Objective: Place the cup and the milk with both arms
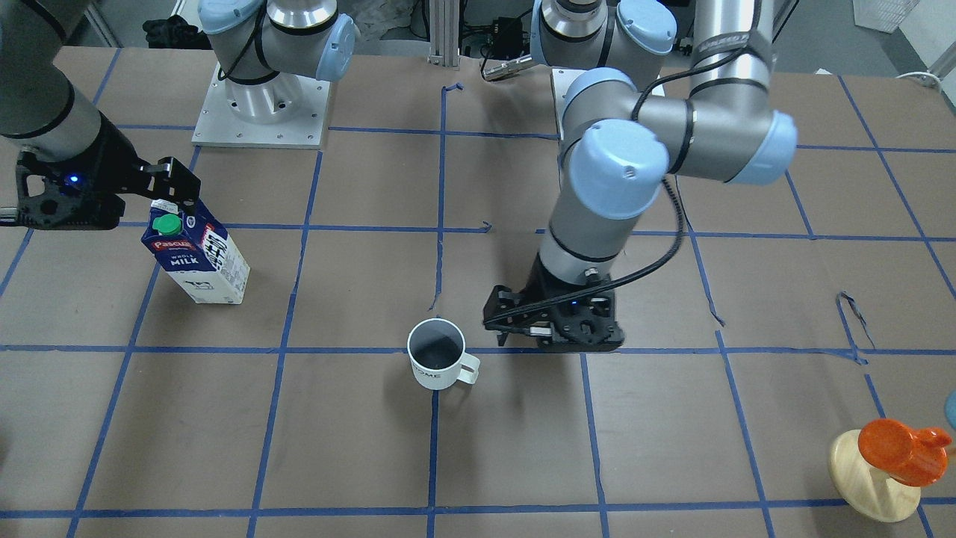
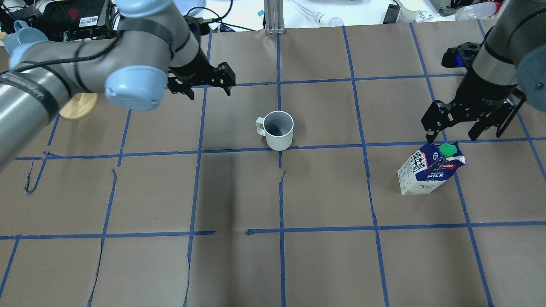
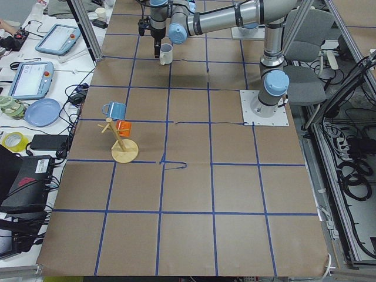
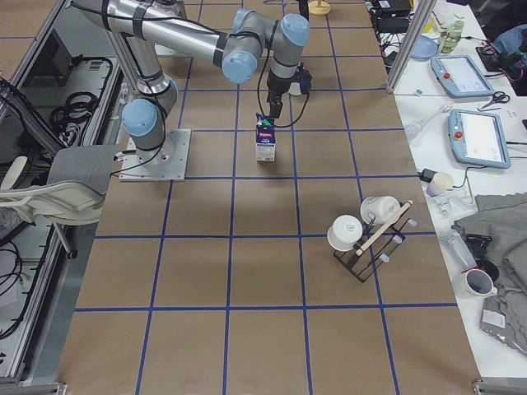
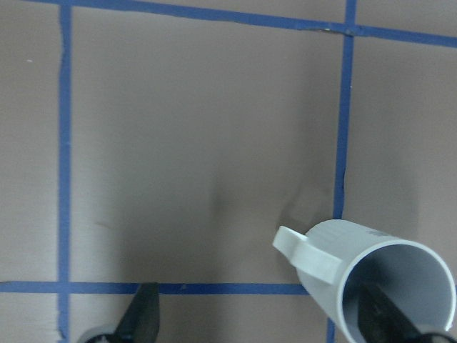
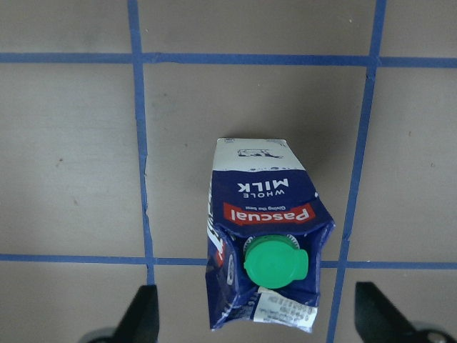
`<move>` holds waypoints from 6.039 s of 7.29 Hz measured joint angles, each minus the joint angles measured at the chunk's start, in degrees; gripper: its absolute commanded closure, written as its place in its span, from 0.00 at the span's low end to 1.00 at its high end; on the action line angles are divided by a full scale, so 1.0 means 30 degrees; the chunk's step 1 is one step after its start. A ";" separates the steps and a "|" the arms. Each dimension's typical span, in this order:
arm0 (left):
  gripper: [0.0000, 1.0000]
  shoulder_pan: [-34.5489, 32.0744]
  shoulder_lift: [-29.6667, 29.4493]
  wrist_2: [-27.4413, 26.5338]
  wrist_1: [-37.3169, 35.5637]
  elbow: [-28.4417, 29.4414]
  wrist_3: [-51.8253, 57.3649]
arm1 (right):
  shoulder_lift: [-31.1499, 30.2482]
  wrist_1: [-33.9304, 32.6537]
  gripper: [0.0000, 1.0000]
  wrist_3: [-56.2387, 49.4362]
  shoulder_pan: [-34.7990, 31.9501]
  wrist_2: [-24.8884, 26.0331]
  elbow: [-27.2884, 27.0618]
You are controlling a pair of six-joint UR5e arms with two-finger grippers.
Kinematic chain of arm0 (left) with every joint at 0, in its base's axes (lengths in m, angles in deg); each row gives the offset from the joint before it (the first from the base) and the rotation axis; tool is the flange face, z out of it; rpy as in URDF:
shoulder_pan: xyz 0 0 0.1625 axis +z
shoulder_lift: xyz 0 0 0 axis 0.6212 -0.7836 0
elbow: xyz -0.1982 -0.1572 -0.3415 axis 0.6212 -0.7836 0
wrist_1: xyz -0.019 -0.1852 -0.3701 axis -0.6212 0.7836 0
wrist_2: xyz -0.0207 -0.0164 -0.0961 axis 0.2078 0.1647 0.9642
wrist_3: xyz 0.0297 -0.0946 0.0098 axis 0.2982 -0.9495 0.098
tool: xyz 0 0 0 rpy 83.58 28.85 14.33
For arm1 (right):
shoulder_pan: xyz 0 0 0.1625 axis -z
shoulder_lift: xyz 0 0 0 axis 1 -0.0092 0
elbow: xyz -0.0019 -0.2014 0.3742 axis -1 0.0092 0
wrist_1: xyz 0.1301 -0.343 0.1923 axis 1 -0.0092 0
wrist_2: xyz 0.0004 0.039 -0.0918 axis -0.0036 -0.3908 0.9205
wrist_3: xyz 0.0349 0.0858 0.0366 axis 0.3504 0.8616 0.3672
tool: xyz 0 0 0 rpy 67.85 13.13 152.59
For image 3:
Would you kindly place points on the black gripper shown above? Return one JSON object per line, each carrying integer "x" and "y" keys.
{"x": 157, "y": 35}

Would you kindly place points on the white ceramic mug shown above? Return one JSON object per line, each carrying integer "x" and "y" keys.
{"x": 166, "y": 54}

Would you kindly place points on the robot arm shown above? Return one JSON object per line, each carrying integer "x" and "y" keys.
{"x": 181, "y": 23}

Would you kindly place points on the white paper cup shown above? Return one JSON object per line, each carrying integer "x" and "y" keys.
{"x": 101, "y": 14}

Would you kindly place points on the light blue mug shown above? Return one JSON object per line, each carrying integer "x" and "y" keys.
{"x": 114, "y": 110}

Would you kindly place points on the orange mug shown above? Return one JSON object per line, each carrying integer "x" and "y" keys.
{"x": 124, "y": 128}

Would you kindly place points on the blue teach pendant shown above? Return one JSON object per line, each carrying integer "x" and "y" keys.
{"x": 59, "y": 40}
{"x": 32, "y": 80}

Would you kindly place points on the wooden mug tree stand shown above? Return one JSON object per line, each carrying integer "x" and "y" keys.
{"x": 123, "y": 150}

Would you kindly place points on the blue plate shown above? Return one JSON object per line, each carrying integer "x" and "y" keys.
{"x": 43, "y": 112}

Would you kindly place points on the black power adapter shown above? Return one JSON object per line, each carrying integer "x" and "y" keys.
{"x": 48, "y": 142}

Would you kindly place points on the grey office chair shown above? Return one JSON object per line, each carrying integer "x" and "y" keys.
{"x": 305, "y": 87}

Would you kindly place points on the person hand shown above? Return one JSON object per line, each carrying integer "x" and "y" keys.
{"x": 6, "y": 27}

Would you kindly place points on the green tape rolls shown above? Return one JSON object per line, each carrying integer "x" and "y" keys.
{"x": 13, "y": 108}

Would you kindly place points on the yellow tape roll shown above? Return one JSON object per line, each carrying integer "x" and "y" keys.
{"x": 15, "y": 142}

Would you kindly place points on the black electronics box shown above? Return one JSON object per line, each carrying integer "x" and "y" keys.
{"x": 24, "y": 181}

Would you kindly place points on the aluminium frame post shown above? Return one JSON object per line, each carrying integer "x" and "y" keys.
{"x": 81, "y": 17}

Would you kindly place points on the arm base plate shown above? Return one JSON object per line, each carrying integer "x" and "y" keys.
{"x": 257, "y": 114}
{"x": 249, "y": 32}

